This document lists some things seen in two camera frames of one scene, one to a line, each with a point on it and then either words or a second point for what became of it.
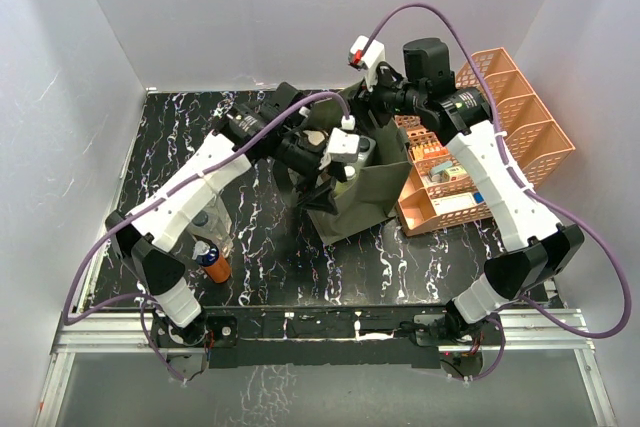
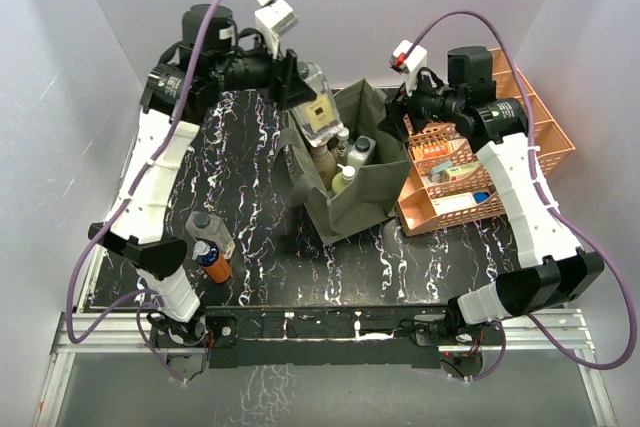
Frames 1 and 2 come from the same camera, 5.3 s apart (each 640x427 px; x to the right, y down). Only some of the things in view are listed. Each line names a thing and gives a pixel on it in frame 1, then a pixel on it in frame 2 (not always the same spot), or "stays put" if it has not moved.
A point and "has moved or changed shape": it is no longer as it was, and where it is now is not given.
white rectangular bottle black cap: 366,146 stays put
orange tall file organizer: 535,140 stays put
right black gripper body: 401,99 → 431,106
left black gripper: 323,199 → 296,87
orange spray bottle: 214,265 stays put
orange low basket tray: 437,191 stays put
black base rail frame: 323,336 stays put
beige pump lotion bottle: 315,137 has moved or changed shape
